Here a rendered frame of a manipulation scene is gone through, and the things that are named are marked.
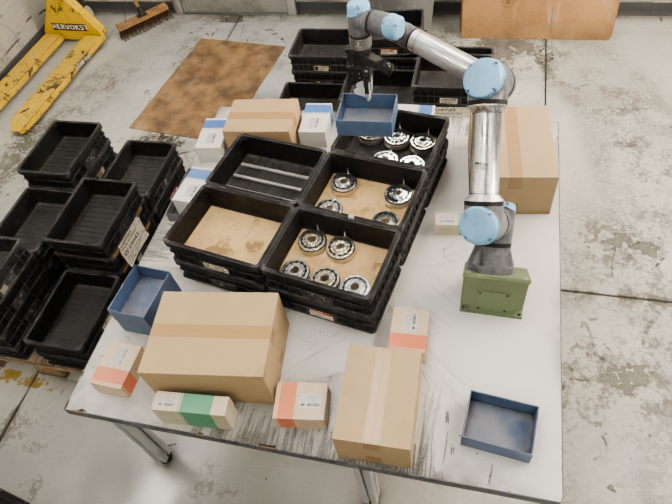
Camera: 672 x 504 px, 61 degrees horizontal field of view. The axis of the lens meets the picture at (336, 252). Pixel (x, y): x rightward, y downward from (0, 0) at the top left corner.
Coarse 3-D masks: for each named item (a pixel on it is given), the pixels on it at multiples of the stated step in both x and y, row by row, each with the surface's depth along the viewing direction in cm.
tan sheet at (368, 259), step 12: (300, 252) 206; (324, 252) 205; (360, 252) 203; (372, 252) 202; (384, 252) 201; (312, 264) 202; (324, 264) 201; (336, 264) 201; (348, 264) 200; (360, 264) 200; (372, 264) 199; (372, 276) 196
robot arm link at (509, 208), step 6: (504, 204) 178; (510, 204) 179; (504, 210) 178; (510, 210) 180; (510, 216) 180; (510, 222) 179; (510, 228) 180; (504, 234) 178; (510, 234) 182; (498, 240) 181; (504, 240) 181; (510, 240) 183
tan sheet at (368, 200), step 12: (360, 180) 224; (324, 192) 223; (360, 192) 220; (372, 192) 220; (384, 192) 219; (348, 204) 217; (360, 204) 217; (372, 204) 216; (384, 204) 215; (360, 216) 213; (372, 216) 212
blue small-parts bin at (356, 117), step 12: (348, 96) 210; (360, 96) 209; (372, 96) 207; (384, 96) 206; (396, 96) 204; (348, 108) 214; (360, 108) 213; (372, 108) 212; (384, 108) 211; (396, 108) 206; (336, 120) 201; (348, 120) 200; (360, 120) 209; (372, 120) 208; (384, 120) 207; (348, 132) 204; (360, 132) 203; (372, 132) 202; (384, 132) 201
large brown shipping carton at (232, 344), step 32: (160, 320) 187; (192, 320) 185; (224, 320) 184; (256, 320) 182; (160, 352) 179; (192, 352) 178; (224, 352) 177; (256, 352) 175; (160, 384) 182; (192, 384) 179; (224, 384) 177; (256, 384) 175
